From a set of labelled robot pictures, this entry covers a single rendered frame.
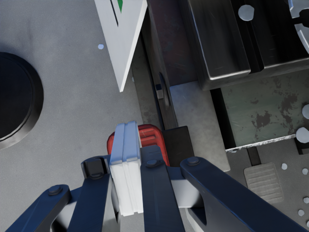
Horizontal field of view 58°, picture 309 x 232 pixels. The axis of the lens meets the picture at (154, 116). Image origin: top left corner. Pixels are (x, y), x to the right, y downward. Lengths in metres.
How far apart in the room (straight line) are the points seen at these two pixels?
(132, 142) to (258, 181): 0.80
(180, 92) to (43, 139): 0.79
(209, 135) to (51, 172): 0.79
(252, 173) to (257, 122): 0.51
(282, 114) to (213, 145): 0.11
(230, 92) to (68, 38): 0.88
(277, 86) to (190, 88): 0.13
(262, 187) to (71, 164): 0.67
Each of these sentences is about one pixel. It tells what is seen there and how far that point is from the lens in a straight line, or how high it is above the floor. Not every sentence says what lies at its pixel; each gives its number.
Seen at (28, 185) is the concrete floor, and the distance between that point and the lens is 1.15.
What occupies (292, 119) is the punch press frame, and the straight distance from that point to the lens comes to 0.45.
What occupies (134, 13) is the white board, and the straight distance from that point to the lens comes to 0.66.
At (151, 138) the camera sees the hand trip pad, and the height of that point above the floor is 0.76.
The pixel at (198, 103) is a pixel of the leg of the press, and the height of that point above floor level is 0.64.
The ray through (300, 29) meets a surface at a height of 0.78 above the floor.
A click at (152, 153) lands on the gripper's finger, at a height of 0.89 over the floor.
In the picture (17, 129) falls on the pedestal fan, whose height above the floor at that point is 0.03.
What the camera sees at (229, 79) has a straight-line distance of 0.39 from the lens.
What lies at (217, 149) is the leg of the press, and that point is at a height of 0.64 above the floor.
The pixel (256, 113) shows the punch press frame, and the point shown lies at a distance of 0.43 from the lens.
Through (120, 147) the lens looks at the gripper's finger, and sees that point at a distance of 0.15.
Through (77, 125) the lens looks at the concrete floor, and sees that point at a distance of 1.10.
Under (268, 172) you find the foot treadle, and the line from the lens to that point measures 0.95.
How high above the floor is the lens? 1.05
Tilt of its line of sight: 80 degrees down
